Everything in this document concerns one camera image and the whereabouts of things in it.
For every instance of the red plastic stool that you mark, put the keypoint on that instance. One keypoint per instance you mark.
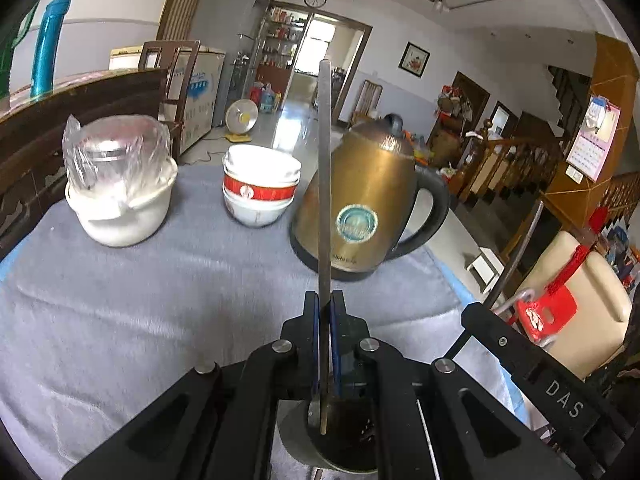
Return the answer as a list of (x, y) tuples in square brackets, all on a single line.
[(545, 310)]

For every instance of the blue thermos bottle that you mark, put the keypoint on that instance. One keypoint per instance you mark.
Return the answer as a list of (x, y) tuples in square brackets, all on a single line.
[(49, 45)]

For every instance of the red banded white bowl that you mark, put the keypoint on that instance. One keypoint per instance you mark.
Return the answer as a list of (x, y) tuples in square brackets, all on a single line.
[(257, 191)]

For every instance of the white ceramic pot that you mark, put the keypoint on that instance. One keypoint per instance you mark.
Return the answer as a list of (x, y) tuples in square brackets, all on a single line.
[(125, 220)]

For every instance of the white chest freezer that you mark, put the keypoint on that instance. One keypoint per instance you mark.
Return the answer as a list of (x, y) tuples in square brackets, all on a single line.
[(200, 90)]

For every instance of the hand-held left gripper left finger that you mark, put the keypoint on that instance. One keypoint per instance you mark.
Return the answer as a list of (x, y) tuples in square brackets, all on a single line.
[(313, 345)]

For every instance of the blue water jug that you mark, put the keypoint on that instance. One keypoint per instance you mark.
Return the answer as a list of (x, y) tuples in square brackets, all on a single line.
[(267, 100)]

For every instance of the grey table cloth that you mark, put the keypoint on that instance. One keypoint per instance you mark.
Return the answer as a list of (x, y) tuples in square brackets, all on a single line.
[(175, 300)]

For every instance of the cream padded chair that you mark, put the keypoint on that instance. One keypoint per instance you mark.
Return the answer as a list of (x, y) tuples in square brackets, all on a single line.
[(595, 310)]

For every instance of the framed wall picture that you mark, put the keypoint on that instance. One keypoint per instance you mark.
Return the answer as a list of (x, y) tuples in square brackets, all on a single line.
[(414, 60)]

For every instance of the glass display shelf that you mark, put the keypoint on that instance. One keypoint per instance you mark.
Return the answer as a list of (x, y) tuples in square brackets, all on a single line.
[(280, 45)]

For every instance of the long brown chopstick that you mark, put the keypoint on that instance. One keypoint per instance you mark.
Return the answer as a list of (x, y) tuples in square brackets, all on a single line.
[(325, 185), (520, 240)]

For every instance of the dark wooden chair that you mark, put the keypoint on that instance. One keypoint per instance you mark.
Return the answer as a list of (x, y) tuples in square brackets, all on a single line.
[(172, 60)]

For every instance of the small floor fan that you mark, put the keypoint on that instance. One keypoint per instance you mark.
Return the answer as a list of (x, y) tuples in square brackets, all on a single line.
[(242, 116)]

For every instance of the grey refrigerator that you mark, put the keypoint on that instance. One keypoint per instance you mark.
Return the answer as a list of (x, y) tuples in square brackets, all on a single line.
[(225, 25)]

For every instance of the brass electric kettle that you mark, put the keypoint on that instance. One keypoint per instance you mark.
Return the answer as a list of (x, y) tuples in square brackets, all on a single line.
[(370, 180)]

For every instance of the blue table cover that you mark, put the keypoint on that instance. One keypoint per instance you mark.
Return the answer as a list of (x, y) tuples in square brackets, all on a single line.
[(452, 280)]

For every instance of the white bowl with red mark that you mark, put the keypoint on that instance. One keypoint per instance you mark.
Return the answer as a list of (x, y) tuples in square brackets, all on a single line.
[(255, 212)]

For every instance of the dark wooden table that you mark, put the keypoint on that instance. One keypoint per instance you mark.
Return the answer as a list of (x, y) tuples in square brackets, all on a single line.
[(35, 140)]

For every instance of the steel container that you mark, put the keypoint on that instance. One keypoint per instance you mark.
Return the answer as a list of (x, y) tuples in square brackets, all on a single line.
[(107, 157)]

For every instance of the green thermos jug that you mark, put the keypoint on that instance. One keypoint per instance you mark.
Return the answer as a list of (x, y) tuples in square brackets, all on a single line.
[(10, 55)]

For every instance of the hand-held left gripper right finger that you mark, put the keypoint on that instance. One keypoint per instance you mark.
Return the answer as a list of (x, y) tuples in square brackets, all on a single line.
[(335, 345)]

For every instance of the wall calendar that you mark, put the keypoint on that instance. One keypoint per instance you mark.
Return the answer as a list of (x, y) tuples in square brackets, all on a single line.
[(595, 135)]

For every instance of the small white stool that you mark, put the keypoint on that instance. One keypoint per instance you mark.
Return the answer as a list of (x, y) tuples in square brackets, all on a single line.
[(487, 265)]

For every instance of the wooden stair railing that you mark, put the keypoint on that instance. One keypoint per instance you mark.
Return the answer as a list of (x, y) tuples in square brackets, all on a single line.
[(500, 160)]

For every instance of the light wooden chair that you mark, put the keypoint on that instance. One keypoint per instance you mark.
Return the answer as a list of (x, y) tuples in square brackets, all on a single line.
[(370, 100)]

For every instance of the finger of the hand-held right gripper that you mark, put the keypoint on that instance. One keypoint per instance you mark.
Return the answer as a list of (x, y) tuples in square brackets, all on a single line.
[(495, 332)]

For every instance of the metal utensil cup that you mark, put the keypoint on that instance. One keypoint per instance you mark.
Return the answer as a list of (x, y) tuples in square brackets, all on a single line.
[(345, 445)]

